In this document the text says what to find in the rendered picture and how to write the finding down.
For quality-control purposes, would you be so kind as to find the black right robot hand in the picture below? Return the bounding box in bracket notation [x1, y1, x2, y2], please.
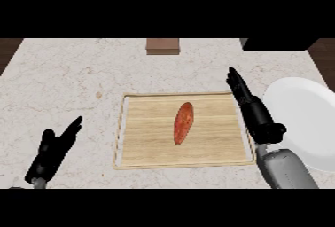
[226, 67, 288, 145]

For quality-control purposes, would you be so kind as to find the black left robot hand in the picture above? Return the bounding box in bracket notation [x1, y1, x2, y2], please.
[23, 115, 84, 185]

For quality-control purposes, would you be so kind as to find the white plate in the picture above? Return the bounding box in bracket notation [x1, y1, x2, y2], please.
[261, 76, 335, 173]

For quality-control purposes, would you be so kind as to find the orange sweet potato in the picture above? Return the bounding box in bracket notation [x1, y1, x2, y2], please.
[172, 101, 195, 145]

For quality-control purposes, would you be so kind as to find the pale wooden tray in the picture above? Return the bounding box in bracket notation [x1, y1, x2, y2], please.
[110, 90, 257, 170]

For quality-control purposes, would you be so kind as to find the black appliance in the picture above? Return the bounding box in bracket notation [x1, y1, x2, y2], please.
[237, 38, 320, 52]

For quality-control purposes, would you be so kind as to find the brown wooden block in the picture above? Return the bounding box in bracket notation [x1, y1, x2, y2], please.
[144, 38, 181, 56]

